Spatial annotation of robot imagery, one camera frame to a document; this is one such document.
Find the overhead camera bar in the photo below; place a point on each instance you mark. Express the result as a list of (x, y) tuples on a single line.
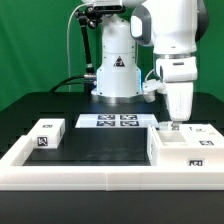
[(106, 9)]

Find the white cabinet body box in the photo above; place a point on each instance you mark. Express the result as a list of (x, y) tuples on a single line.
[(170, 149)]

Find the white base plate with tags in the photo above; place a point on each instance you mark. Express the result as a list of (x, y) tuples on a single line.
[(116, 121)]

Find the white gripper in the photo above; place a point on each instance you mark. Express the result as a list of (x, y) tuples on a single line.
[(177, 76)]

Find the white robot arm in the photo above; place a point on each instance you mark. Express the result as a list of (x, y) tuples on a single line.
[(148, 47)]

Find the white U-shaped border frame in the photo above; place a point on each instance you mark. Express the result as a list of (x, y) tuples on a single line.
[(16, 175)]

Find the white cabinet door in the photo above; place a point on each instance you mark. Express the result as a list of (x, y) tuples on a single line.
[(201, 135), (165, 126)]

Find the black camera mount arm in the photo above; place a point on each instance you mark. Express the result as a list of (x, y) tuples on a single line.
[(87, 40)]

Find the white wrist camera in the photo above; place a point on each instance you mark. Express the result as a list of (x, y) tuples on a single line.
[(149, 88)]

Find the white cabinet top block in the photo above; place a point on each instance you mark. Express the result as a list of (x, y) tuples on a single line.
[(47, 133)]

